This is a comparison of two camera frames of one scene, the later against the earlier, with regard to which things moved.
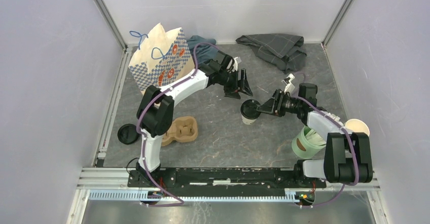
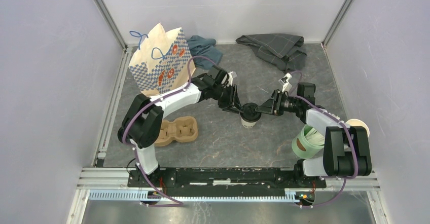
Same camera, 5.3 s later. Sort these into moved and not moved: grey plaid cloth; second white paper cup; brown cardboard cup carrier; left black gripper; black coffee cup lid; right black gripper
Moved: left black gripper; black coffee cup lid
Not moved: right black gripper; grey plaid cloth; second white paper cup; brown cardboard cup carrier
